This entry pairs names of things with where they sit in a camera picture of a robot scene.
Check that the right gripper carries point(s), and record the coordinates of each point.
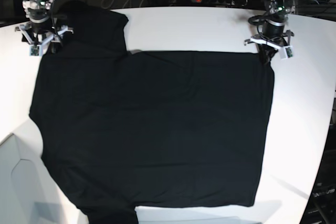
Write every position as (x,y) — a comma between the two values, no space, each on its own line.
(43,37)

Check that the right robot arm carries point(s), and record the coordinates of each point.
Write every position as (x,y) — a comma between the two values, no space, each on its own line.
(41,14)

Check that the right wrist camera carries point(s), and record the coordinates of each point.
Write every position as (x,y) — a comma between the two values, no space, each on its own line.
(36,50)

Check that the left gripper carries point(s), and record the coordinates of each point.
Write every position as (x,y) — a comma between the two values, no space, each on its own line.
(281,40)

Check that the black T-shirt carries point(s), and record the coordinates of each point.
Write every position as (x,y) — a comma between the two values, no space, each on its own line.
(171,129)

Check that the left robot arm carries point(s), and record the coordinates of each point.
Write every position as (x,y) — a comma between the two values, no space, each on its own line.
(275,15)

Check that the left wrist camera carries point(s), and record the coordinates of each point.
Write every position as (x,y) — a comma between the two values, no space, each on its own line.
(286,52)

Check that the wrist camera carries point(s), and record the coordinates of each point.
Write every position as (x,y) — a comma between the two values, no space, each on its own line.
(36,50)
(286,52)

